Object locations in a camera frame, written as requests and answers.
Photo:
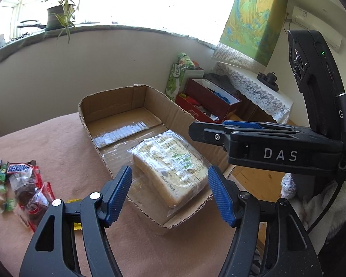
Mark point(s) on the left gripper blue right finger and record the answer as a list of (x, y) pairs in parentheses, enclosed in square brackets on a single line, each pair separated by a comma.
[(226, 196)]

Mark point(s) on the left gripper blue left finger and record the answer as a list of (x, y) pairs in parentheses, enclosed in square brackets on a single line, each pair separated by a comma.
[(114, 194)]

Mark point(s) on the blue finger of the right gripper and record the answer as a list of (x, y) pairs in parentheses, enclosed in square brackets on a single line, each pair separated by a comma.
[(243, 124), (212, 134)]

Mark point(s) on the yellow candy packet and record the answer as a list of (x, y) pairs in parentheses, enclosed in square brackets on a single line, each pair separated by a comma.
[(74, 213)]

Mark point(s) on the packaged sliced bread loaf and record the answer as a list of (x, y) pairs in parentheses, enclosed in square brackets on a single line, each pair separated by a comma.
[(175, 170)]

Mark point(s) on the red clear bag brown pastry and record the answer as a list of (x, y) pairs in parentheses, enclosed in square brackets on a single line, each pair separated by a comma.
[(32, 196)]

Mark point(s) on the blue Snickers bar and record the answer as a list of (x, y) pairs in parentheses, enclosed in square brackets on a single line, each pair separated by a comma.
[(13, 168)]

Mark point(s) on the green jelly candy clear wrapper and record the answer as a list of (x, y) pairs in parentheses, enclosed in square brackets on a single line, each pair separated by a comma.
[(7, 199)]

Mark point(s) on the green small snack packet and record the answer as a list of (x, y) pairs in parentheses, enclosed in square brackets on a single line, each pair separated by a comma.
[(3, 173)]

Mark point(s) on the white lace tablecloth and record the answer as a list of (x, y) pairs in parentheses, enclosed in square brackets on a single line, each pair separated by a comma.
[(276, 104)]

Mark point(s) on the dark red shoe box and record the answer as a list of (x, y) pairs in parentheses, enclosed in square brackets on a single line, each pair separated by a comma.
[(206, 101)]

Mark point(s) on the dark teapot ornament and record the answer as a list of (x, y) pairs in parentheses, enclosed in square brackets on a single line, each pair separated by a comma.
[(269, 80)]

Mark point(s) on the pink tablecloth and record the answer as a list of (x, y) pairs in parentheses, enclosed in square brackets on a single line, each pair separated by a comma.
[(101, 174)]

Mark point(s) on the brown cardboard box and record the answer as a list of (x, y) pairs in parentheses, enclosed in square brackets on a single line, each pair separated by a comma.
[(140, 127)]

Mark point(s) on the green paper bag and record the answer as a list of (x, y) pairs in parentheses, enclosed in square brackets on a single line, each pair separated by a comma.
[(182, 70)]

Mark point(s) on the landscape painting scroll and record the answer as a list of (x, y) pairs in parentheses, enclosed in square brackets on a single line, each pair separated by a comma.
[(253, 28)]

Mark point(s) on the white air conditioner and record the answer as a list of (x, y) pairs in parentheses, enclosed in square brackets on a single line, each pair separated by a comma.
[(311, 22)]

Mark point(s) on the potted spider plant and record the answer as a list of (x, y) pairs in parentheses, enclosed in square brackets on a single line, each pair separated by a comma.
[(62, 17)]

